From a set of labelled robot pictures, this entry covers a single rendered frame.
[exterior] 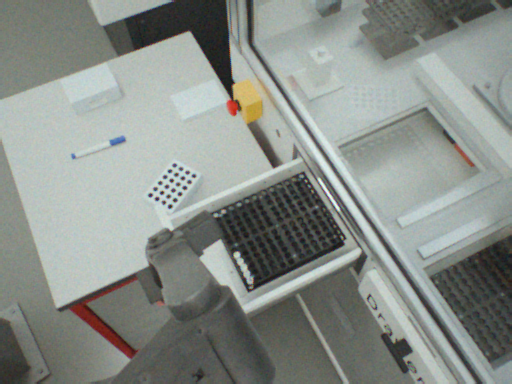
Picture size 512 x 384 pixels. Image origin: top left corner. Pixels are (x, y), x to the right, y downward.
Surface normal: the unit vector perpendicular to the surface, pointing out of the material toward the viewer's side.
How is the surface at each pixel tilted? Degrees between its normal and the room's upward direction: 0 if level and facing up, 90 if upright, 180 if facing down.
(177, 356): 38
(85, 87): 0
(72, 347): 0
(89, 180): 0
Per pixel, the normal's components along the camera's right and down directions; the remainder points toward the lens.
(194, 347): 0.54, -0.15
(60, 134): -0.02, -0.47
